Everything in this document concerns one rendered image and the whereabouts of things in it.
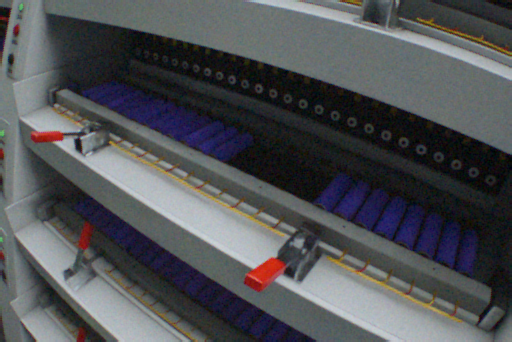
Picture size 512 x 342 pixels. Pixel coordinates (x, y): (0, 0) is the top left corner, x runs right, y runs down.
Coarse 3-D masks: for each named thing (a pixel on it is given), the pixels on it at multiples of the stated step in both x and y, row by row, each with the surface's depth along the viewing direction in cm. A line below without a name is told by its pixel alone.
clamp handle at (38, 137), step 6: (84, 126) 37; (36, 132) 32; (42, 132) 33; (48, 132) 34; (54, 132) 34; (60, 132) 35; (66, 132) 36; (72, 132) 37; (78, 132) 37; (84, 132) 38; (90, 132) 38; (36, 138) 32; (42, 138) 32; (48, 138) 33; (54, 138) 34; (60, 138) 34; (66, 138) 35; (72, 138) 36
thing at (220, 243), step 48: (48, 96) 46; (240, 96) 46; (48, 144) 41; (96, 192) 38; (144, 192) 34; (192, 192) 35; (480, 192) 34; (192, 240) 31; (240, 240) 30; (480, 240) 33; (240, 288) 30; (288, 288) 27; (336, 288) 27; (384, 288) 27; (336, 336) 26; (384, 336) 24; (432, 336) 24; (480, 336) 24
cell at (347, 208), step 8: (360, 184) 36; (368, 184) 36; (352, 192) 35; (360, 192) 35; (368, 192) 36; (344, 200) 33; (352, 200) 33; (360, 200) 34; (336, 208) 33; (344, 208) 32; (352, 208) 33; (344, 216) 32; (352, 216) 33
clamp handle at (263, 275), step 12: (300, 240) 27; (288, 252) 26; (300, 252) 27; (264, 264) 23; (276, 264) 24; (288, 264) 25; (252, 276) 22; (264, 276) 22; (276, 276) 23; (252, 288) 22
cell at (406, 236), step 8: (408, 208) 34; (416, 208) 33; (408, 216) 33; (416, 216) 32; (424, 216) 34; (408, 224) 31; (416, 224) 32; (400, 232) 31; (408, 232) 30; (416, 232) 31; (400, 240) 30; (408, 240) 30
